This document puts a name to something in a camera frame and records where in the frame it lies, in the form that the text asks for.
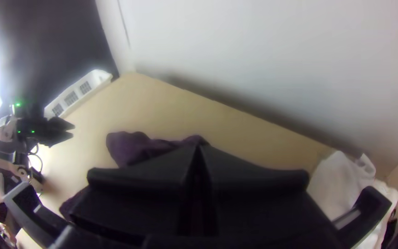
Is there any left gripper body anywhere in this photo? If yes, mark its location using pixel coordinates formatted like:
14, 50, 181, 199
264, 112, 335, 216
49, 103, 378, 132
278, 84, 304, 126
35, 119, 56, 147

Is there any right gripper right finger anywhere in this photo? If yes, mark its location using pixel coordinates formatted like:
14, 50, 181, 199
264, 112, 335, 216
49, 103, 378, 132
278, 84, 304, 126
199, 144, 345, 249

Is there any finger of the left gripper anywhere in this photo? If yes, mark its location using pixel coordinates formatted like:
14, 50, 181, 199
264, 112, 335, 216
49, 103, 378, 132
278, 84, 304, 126
47, 117, 76, 148

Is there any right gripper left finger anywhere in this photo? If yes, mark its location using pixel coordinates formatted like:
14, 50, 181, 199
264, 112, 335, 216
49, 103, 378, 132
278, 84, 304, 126
68, 144, 200, 240

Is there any dark t-shirt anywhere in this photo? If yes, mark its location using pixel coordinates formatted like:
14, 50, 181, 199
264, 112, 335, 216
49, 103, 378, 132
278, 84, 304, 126
59, 130, 211, 222

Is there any white laundry basket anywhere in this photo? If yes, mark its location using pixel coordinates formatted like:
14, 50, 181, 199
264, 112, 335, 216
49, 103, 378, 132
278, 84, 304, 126
43, 69, 113, 120

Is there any heap of white clothes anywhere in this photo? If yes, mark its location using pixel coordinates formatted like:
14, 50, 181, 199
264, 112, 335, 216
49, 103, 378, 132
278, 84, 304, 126
306, 150, 398, 249

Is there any black cable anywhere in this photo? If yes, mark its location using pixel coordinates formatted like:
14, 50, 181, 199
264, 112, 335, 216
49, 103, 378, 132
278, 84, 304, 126
26, 143, 45, 184

